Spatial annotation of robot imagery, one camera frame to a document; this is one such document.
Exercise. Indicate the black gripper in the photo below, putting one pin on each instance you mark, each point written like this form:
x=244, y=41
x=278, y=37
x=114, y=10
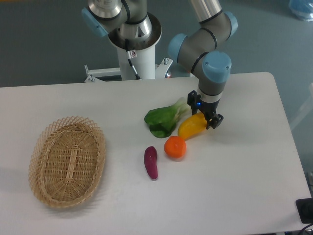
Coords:
x=197, y=103

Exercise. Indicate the yellow mango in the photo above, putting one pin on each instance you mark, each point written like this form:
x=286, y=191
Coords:
x=192, y=126

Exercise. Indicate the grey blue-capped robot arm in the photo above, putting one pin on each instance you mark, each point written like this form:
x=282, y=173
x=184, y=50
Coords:
x=196, y=53

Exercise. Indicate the green bok choy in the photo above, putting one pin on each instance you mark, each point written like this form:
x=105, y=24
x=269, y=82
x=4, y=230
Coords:
x=163, y=121

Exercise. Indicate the orange persimmon fruit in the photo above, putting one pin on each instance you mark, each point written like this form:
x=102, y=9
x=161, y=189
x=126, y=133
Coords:
x=175, y=147

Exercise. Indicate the purple sweet potato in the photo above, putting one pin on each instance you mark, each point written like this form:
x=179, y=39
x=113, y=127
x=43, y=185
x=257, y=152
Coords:
x=150, y=162

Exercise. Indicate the black device at table edge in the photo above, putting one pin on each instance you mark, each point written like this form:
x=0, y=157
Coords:
x=305, y=210

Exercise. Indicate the blue bag in background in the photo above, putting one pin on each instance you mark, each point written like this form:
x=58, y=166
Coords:
x=303, y=9

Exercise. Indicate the woven wicker basket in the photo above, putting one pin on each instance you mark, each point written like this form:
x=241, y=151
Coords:
x=67, y=162

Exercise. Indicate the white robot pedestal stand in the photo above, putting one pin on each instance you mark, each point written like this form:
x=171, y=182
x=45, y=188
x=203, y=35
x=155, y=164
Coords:
x=136, y=49

